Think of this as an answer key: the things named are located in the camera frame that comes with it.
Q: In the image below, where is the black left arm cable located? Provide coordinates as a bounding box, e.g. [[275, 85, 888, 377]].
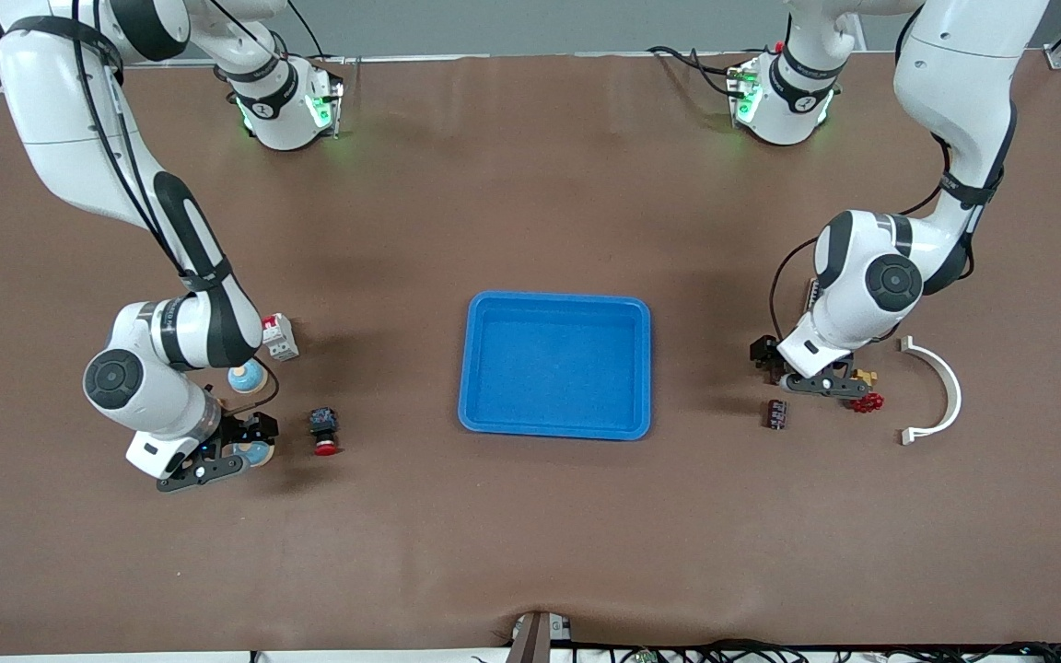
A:
[[768, 134, 978, 342]]

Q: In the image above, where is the white red circuit breaker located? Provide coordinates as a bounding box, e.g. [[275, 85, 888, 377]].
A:
[[262, 313, 300, 362]]

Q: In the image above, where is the brass valve red handwheel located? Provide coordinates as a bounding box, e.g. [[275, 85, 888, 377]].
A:
[[848, 368, 885, 413]]

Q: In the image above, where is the table cover mat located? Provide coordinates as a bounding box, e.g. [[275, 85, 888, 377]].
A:
[[0, 51, 1061, 657]]

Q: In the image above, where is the red mushroom pushbutton switch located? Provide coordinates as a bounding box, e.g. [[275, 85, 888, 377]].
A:
[[309, 408, 342, 458]]

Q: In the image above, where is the black base cable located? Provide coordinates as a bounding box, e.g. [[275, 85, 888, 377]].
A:
[[286, 0, 327, 58], [647, 44, 741, 99]]

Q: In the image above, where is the blue plastic tray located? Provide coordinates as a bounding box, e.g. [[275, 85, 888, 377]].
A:
[[458, 291, 653, 441]]

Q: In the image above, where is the black cable bundle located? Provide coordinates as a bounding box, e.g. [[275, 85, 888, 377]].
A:
[[577, 638, 1061, 663]]

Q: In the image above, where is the white curved plastic bracket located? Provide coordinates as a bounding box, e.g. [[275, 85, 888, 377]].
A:
[[899, 335, 962, 447]]

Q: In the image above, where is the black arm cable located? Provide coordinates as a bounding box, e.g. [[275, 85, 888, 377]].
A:
[[70, 0, 281, 415], [768, 134, 978, 342]]

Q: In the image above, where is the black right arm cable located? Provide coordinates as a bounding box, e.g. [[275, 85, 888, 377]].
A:
[[70, 0, 281, 415]]

